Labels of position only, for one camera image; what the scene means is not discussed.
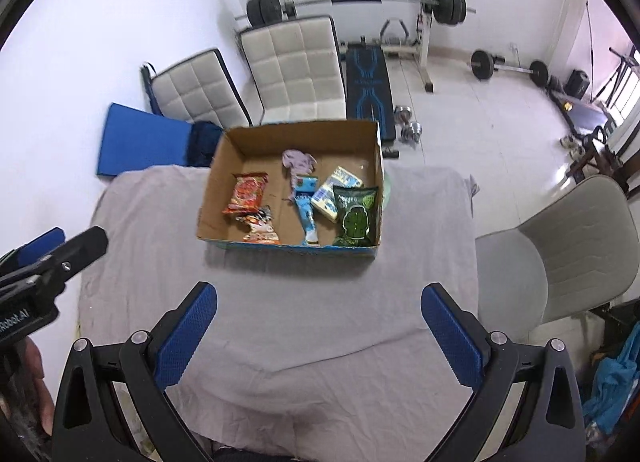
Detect brown wooden chair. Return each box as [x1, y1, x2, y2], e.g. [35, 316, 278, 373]
[567, 124, 624, 184]

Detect green snack packet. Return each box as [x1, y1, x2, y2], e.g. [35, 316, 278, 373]
[331, 185, 381, 247]

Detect purple sock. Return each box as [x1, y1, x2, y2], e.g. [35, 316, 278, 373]
[281, 148, 318, 203]

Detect black treadmill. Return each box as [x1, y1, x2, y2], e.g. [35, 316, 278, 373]
[547, 47, 640, 139]

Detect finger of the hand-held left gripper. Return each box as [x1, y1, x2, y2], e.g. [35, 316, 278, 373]
[0, 228, 66, 273]
[0, 226, 109, 300]

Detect dark blue cloth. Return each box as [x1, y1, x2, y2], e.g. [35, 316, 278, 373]
[187, 121, 224, 169]

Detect grey swivel chair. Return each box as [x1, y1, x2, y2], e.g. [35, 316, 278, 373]
[475, 174, 640, 328]

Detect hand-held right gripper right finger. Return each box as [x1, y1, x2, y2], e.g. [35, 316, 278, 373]
[421, 283, 586, 462]

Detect short barbell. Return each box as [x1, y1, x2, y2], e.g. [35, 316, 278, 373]
[470, 48, 550, 85]

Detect blue folded mat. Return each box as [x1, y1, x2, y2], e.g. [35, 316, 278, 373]
[96, 102, 193, 179]

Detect black speaker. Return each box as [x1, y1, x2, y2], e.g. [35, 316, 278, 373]
[565, 69, 591, 97]

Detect cardboard box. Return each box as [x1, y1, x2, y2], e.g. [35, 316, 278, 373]
[196, 119, 385, 260]

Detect grey cable row handle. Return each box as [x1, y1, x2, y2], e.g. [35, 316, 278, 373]
[380, 17, 412, 44]

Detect white quilted chair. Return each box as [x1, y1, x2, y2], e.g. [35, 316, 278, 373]
[150, 48, 253, 129]
[239, 15, 347, 125]

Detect blue toothbrush packet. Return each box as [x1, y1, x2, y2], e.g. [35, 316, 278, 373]
[291, 175, 322, 247]

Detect small red white snack packet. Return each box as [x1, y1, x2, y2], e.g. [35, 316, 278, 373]
[237, 206, 281, 244]

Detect person's left hand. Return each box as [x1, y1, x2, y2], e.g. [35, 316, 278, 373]
[25, 342, 55, 438]

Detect grey tablecloth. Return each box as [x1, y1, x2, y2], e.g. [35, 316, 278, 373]
[77, 164, 481, 453]

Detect white barbell rack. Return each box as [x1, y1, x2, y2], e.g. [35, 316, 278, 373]
[272, 0, 441, 93]

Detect blue clothing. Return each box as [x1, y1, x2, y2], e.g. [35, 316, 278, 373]
[582, 322, 640, 435]

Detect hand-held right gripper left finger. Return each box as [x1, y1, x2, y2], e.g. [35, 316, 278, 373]
[52, 282, 218, 462]

